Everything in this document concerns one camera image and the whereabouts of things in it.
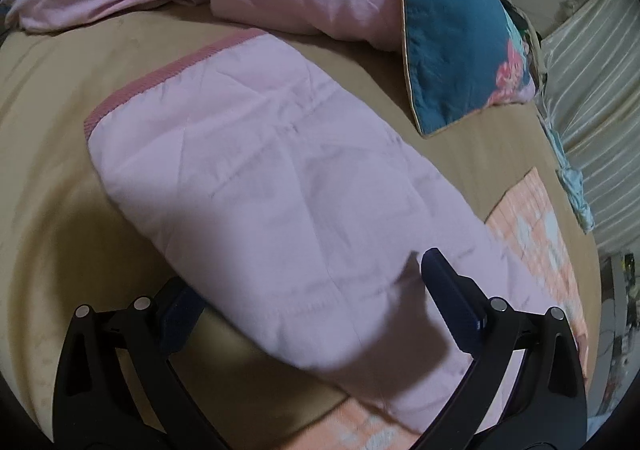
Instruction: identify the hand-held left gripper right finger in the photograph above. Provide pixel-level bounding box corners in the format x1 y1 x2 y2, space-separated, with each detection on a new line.
420 247 589 450

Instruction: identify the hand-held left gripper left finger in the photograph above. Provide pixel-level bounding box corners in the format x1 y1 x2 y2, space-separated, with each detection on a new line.
52 277 232 450

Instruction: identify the pink padded jacket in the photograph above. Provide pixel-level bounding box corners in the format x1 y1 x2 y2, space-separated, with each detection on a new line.
82 27 576 436

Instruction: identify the orange checked blanket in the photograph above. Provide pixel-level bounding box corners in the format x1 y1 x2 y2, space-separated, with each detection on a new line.
310 167 593 450

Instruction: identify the light blue ruffled cloth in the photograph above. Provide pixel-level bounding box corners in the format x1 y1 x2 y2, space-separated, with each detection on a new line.
537 115 596 233

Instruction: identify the cluttered white desk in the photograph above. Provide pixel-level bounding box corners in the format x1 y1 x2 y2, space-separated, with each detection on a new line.
597 252 640 421

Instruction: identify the white striped curtain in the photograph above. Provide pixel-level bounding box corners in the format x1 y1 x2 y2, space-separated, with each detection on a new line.
537 0 640 251

